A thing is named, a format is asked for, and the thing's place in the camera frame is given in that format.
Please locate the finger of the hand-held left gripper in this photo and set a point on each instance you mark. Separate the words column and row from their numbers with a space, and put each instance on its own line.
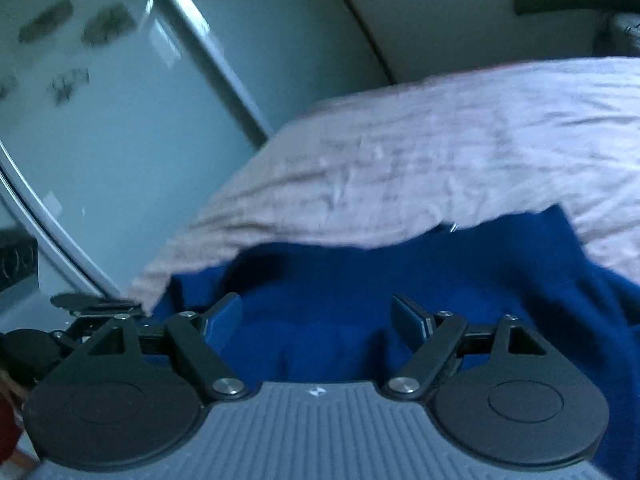
column 95, row 302

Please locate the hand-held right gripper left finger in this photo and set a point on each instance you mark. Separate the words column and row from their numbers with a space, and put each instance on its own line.
column 224, row 321

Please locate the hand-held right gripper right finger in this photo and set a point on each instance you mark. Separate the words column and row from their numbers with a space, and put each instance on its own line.
column 411, row 318

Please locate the blue knit sweater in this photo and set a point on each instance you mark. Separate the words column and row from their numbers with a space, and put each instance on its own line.
column 350, row 320

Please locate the bed with pink sheet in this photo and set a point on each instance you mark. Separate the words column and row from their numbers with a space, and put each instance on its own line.
column 410, row 160

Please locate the flower print glass wardrobe door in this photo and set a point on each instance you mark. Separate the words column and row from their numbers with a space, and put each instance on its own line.
column 120, row 125
column 295, row 40

